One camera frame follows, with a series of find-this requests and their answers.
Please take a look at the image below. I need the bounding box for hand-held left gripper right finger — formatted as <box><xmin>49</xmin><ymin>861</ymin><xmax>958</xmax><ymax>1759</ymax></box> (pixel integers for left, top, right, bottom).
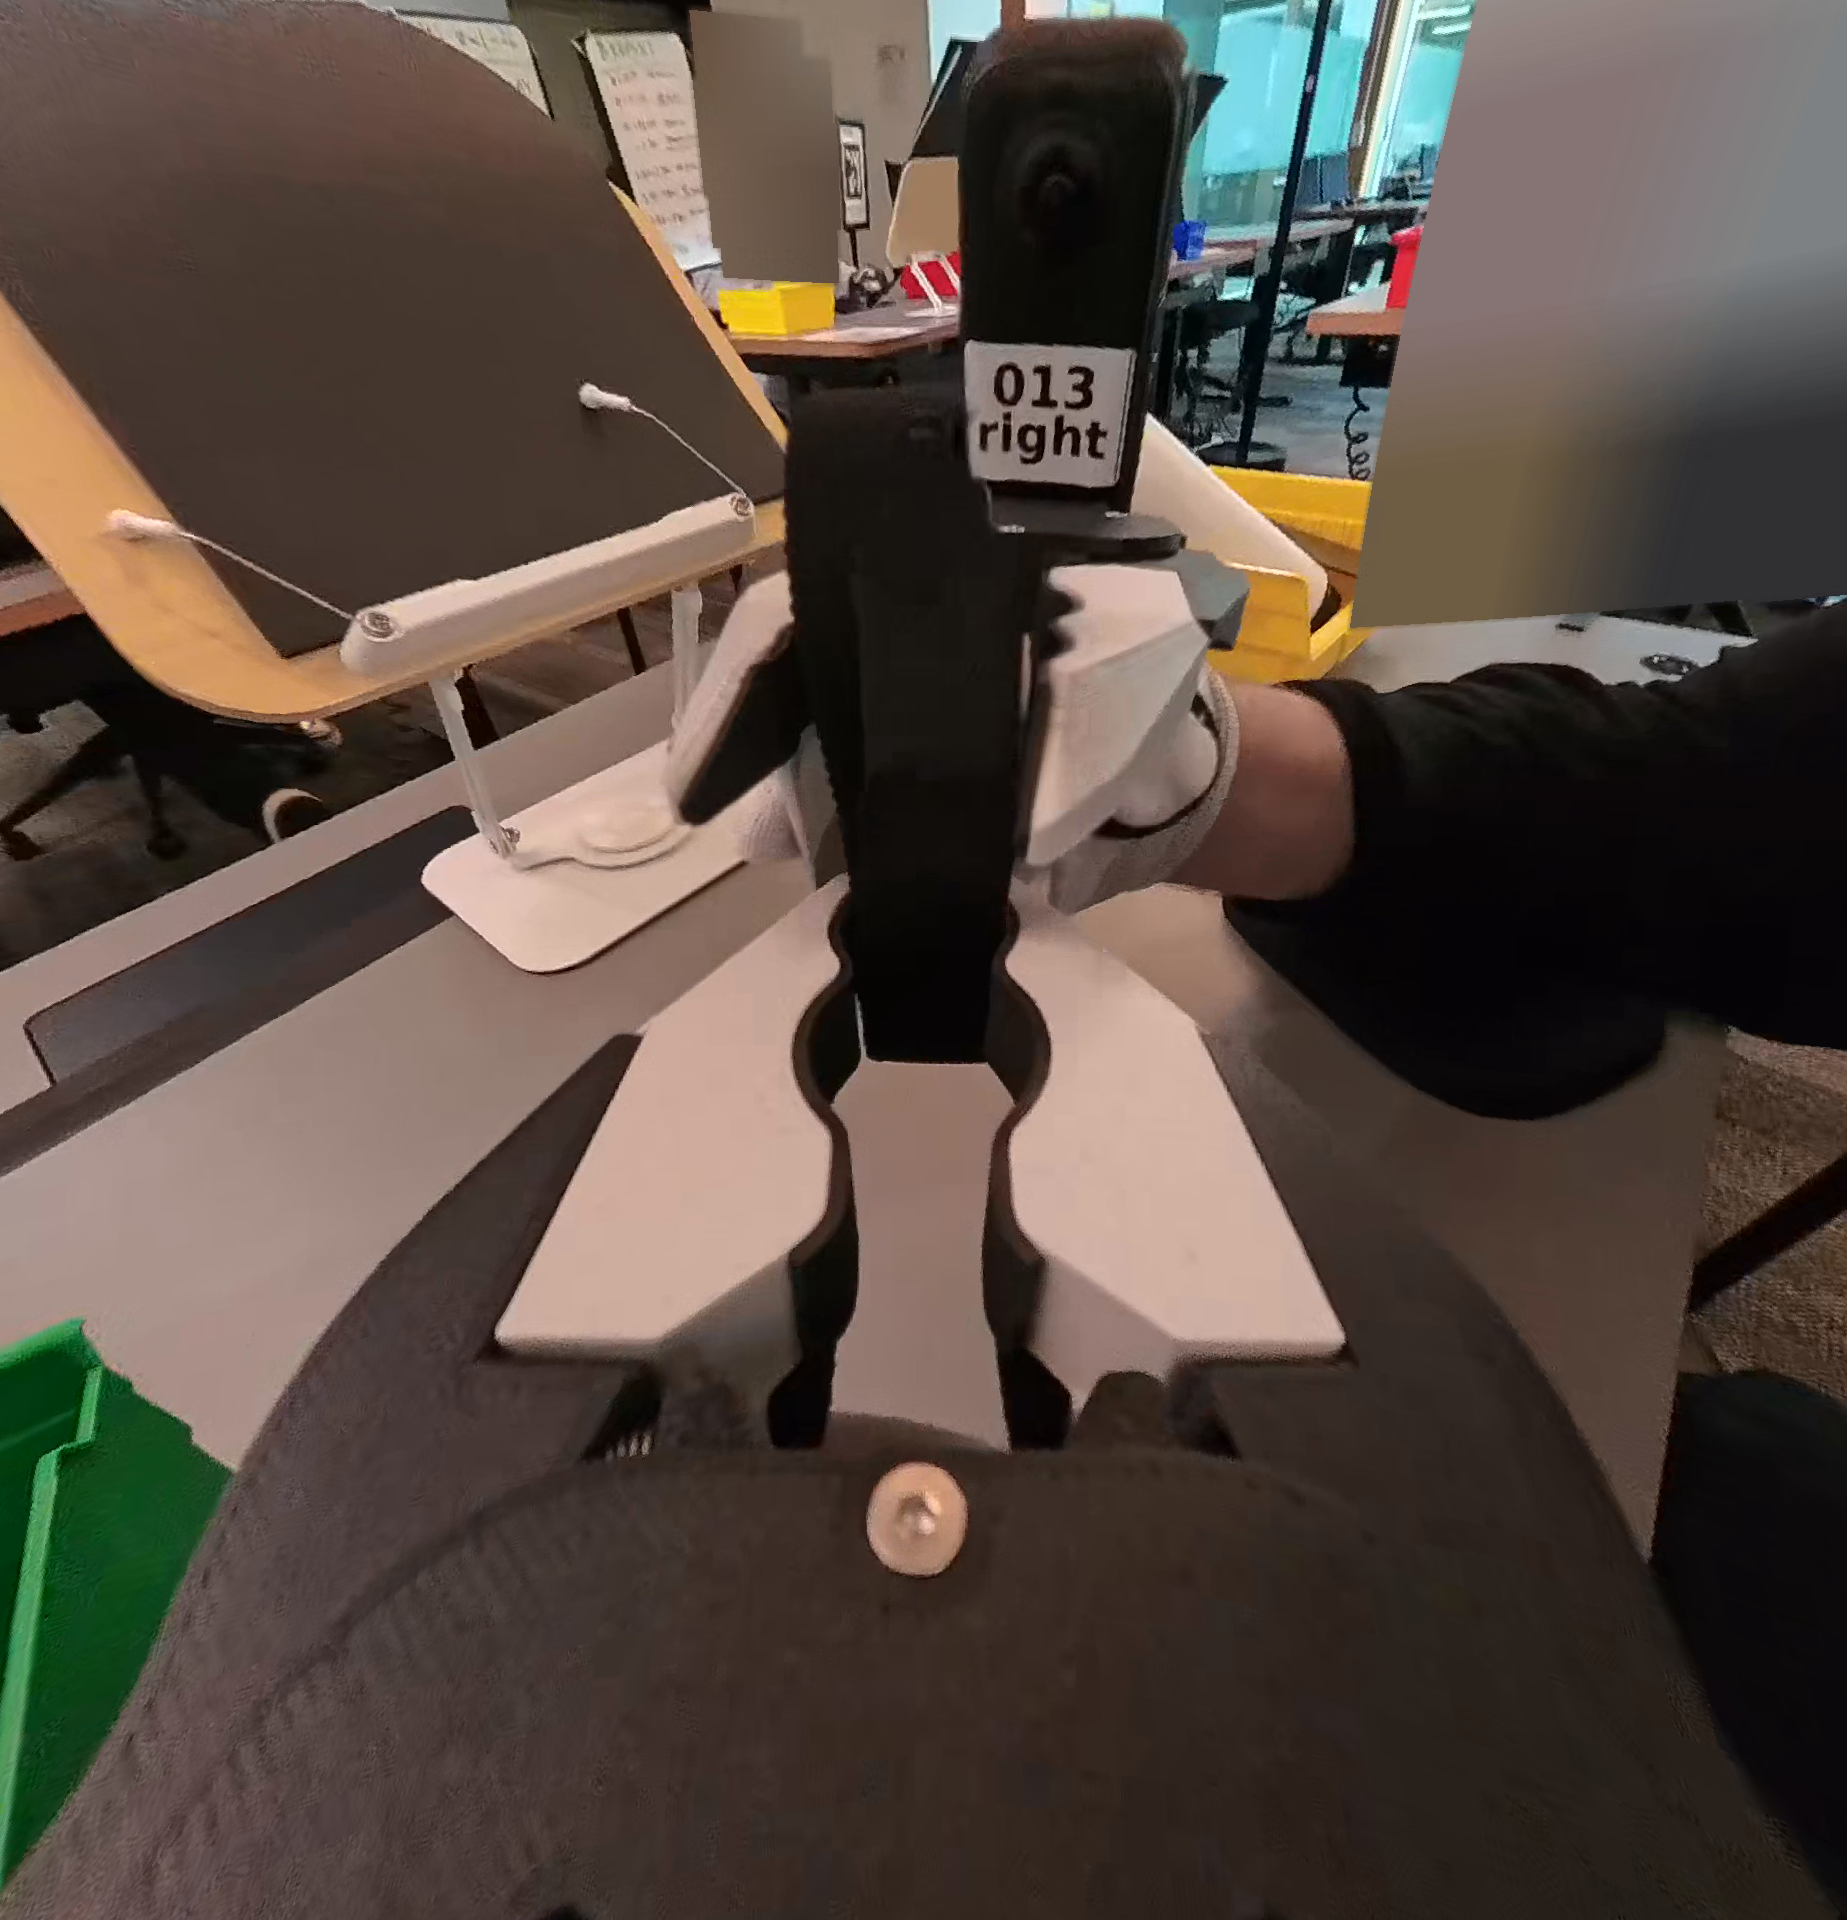
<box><xmin>983</xmin><ymin>900</ymin><xmax>1346</xmax><ymax>1449</ymax></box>

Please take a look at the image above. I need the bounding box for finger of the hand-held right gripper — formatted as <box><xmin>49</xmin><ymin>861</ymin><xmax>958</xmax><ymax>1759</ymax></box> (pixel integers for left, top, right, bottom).
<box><xmin>1020</xmin><ymin>561</ymin><xmax>1243</xmax><ymax>875</ymax></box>
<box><xmin>663</xmin><ymin>591</ymin><xmax>813</xmax><ymax>867</ymax></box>

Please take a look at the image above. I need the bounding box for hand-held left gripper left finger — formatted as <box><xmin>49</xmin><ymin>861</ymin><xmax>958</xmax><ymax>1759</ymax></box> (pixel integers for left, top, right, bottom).
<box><xmin>495</xmin><ymin>876</ymin><xmax>865</xmax><ymax>1449</ymax></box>

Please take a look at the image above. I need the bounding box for black fabric strap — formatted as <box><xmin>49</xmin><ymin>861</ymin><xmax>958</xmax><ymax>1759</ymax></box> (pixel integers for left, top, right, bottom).
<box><xmin>784</xmin><ymin>382</ymin><xmax>1051</xmax><ymax>1064</ymax></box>

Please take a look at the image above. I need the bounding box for person's right hand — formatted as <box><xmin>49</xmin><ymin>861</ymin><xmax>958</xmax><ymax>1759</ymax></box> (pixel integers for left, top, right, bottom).
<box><xmin>1038</xmin><ymin>667</ymin><xmax>1243</xmax><ymax>914</ymax></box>

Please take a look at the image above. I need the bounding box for pale chair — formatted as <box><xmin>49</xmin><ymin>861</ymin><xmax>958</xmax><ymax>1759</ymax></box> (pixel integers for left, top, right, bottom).
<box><xmin>885</xmin><ymin>157</ymin><xmax>973</xmax><ymax>278</ymax></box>

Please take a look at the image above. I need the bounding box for large yellow plastic bin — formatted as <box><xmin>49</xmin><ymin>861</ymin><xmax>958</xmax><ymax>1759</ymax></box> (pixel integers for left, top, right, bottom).
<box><xmin>1204</xmin><ymin>464</ymin><xmax>1376</xmax><ymax>679</ymax></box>

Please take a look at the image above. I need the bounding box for white curved panel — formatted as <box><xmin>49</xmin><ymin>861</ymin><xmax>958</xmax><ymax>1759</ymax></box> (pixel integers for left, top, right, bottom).
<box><xmin>1135</xmin><ymin>411</ymin><xmax>1332</xmax><ymax>604</ymax></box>

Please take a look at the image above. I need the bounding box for handwritten flip chart sheet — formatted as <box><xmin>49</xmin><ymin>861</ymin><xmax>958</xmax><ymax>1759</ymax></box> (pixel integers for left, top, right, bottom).
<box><xmin>584</xmin><ymin>29</ymin><xmax>716</xmax><ymax>264</ymax></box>

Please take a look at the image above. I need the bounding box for dark table leg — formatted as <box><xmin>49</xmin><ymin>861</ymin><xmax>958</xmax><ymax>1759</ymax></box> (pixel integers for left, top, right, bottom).
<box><xmin>1689</xmin><ymin>1125</ymin><xmax>1847</xmax><ymax>1309</ymax></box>

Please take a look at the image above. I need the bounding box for green plastic bin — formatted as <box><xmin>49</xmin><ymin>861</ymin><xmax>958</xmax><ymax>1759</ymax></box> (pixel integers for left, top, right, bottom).
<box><xmin>0</xmin><ymin>1319</ymin><xmax>237</xmax><ymax>1878</ymax></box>

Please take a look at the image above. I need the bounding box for person's leg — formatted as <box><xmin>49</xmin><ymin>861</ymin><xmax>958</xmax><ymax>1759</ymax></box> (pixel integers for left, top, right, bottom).
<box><xmin>1650</xmin><ymin>1364</ymin><xmax>1847</xmax><ymax>1920</ymax></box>

